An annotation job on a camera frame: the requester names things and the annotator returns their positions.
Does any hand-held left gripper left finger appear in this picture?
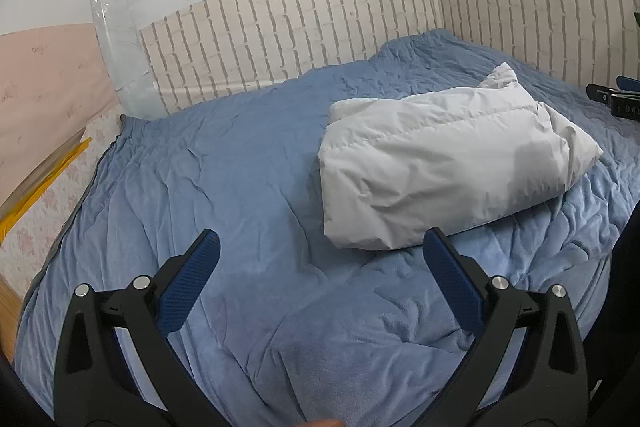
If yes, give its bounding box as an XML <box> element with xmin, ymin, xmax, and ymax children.
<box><xmin>54</xmin><ymin>228</ymin><xmax>223</xmax><ymax>427</ymax></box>

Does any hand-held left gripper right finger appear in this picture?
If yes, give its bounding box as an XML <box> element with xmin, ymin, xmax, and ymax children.
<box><xmin>422</xmin><ymin>227</ymin><xmax>588</xmax><ymax>427</ymax></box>

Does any white padded jacket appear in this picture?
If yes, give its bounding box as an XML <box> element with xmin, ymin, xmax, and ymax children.
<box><xmin>317</xmin><ymin>62</ymin><xmax>605</xmax><ymax>252</ymax></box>

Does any blue blanket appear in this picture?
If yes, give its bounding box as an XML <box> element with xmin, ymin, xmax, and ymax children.
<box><xmin>14</xmin><ymin>28</ymin><xmax>640</xmax><ymax>427</ymax></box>

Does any floral bed sheet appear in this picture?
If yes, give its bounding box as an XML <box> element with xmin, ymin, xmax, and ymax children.
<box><xmin>0</xmin><ymin>114</ymin><xmax>123</xmax><ymax>293</ymax></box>

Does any yellow flat strip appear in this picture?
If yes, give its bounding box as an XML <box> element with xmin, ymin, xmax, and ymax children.
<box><xmin>0</xmin><ymin>137</ymin><xmax>93</xmax><ymax>248</ymax></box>

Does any person's dark clothing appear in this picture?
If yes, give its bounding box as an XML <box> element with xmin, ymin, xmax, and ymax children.
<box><xmin>590</xmin><ymin>207</ymin><xmax>640</xmax><ymax>427</ymax></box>

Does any clear plastic sheet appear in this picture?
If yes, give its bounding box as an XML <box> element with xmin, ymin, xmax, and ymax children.
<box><xmin>87</xmin><ymin>0</ymin><xmax>166</xmax><ymax>120</ymax></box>

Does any pale pink headboard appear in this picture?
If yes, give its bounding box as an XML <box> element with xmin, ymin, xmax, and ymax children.
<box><xmin>0</xmin><ymin>23</ymin><xmax>123</xmax><ymax>208</ymax></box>

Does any wooden bed frame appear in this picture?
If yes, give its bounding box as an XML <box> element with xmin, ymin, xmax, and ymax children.
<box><xmin>0</xmin><ymin>277</ymin><xmax>23</xmax><ymax>363</ymax></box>

